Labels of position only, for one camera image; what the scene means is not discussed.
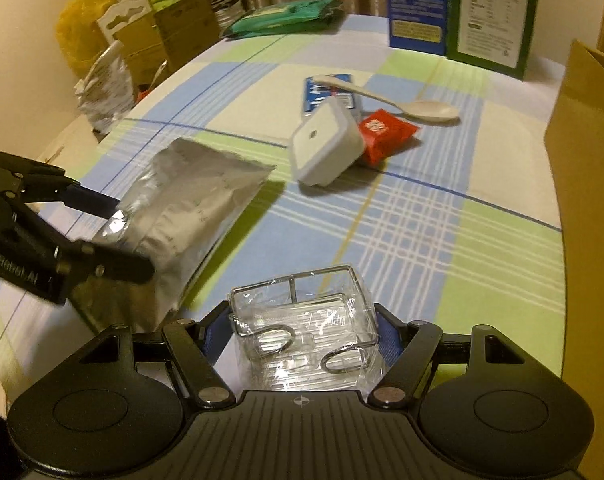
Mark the dark green milk carton box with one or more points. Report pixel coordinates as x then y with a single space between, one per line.
491 20

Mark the large cardboard box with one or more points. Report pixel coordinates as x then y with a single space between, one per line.
591 185

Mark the white square box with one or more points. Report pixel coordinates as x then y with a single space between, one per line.
322 140

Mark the clear box with blue label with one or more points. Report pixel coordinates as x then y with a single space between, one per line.
314 95

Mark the checked cloth desktop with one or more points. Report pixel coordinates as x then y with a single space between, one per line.
431 240

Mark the big brown cardboard box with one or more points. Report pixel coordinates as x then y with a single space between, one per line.
187 30

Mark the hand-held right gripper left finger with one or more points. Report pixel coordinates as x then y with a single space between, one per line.
219 332

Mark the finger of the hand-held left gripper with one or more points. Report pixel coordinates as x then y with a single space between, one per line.
122 267
92 200

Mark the white cardboard hanger flap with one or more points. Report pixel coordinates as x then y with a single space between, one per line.
127 12

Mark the stacked white buckets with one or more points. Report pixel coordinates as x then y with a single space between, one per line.
229 12

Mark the cream plastic spoon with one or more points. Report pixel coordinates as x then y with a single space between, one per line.
426 110

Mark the small brown cardboard box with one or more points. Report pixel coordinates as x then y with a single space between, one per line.
142 55

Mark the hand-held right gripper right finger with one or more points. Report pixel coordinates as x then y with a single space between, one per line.
385 335

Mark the red snack packet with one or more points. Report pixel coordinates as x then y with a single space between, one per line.
386 135

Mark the crumpled white foil bag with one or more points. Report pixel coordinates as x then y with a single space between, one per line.
104 95

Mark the yellow plastic bag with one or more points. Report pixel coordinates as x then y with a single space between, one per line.
82 25

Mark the cream tablecloth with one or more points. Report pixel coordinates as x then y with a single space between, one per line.
67 140

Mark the tall blue milk carton box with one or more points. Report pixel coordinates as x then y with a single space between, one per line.
416 10

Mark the green wet wipes pack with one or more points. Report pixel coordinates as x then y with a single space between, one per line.
277 15

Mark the silver foil pouch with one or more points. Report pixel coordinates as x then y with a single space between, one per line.
192 210

